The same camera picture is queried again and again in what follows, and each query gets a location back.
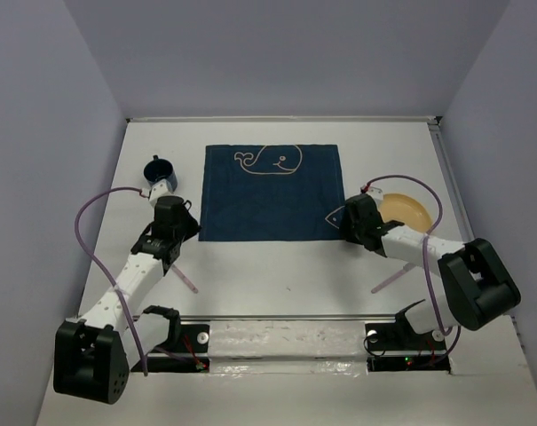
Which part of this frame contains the tan wooden plate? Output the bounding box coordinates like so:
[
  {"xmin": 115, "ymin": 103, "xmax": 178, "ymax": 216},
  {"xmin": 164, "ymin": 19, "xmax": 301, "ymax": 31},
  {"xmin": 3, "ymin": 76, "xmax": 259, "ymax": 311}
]
[{"xmin": 378, "ymin": 193, "xmax": 433, "ymax": 233}]

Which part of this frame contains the blue whale cloth placemat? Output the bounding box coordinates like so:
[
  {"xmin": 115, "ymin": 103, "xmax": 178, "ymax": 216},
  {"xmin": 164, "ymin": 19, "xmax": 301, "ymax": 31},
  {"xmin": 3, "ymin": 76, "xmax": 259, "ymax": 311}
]
[{"xmin": 199, "ymin": 145, "xmax": 345, "ymax": 242}]

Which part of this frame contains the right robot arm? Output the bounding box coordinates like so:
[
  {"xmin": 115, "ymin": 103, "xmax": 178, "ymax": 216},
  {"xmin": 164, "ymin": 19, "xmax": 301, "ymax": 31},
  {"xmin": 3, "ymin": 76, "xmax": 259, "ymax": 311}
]
[{"xmin": 339, "ymin": 193, "xmax": 521, "ymax": 348}]

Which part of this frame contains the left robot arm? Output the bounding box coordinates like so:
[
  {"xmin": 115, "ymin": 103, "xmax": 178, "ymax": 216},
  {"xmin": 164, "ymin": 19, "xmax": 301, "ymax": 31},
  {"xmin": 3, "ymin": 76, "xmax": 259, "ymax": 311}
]
[{"xmin": 52, "ymin": 195, "xmax": 201, "ymax": 405}]

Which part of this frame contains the dark blue mug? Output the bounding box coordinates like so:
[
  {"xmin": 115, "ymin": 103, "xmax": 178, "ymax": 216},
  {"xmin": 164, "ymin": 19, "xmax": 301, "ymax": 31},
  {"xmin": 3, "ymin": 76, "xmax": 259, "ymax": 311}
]
[{"xmin": 143, "ymin": 154, "xmax": 178, "ymax": 192}]

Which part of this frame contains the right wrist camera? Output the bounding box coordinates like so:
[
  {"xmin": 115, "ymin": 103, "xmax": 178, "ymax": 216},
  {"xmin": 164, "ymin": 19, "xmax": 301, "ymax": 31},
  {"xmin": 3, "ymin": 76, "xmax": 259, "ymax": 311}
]
[{"xmin": 360, "ymin": 185, "xmax": 383, "ymax": 202}]

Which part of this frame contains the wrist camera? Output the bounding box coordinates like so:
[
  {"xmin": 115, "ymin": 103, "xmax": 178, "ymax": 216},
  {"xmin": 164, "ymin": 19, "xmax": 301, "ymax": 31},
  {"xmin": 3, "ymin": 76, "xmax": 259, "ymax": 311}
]
[
  {"xmin": 360, "ymin": 185, "xmax": 383, "ymax": 202},
  {"xmin": 148, "ymin": 179, "xmax": 172, "ymax": 207}
]

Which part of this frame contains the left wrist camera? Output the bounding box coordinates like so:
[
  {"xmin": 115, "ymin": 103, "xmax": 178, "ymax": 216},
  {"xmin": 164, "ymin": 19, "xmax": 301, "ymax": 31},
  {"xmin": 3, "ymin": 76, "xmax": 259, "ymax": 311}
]
[{"xmin": 148, "ymin": 179, "xmax": 172, "ymax": 207}]

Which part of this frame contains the pink handled knife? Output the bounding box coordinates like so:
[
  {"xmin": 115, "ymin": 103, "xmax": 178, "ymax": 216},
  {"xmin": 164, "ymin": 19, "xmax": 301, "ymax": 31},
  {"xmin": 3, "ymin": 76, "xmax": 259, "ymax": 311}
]
[{"xmin": 371, "ymin": 264, "xmax": 415, "ymax": 294}]

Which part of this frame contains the pink handled fork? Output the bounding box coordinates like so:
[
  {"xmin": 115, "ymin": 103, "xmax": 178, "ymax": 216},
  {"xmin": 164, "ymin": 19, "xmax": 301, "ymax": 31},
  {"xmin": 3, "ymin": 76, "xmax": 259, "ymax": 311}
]
[{"xmin": 171, "ymin": 265, "xmax": 199, "ymax": 294}]

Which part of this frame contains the metal rail at table front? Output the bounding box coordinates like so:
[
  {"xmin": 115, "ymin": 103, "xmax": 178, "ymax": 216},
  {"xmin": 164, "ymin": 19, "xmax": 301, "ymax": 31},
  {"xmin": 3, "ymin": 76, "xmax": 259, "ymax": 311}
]
[{"xmin": 181, "ymin": 314, "xmax": 395, "ymax": 322}]

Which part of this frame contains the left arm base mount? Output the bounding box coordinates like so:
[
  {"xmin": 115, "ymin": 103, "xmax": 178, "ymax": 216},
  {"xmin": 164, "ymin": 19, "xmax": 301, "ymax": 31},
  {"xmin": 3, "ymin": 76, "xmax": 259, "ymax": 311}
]
[{"xmin": 147, "ymin": 322, "xmax": 210, "ymax": 374}]

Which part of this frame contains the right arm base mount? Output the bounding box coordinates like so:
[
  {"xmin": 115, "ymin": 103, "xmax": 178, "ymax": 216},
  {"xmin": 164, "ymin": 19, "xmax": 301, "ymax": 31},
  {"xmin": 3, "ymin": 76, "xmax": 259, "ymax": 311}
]
[{"xmin": 363, "ymin": 322, "xmax": 451, "ymax": 373}]

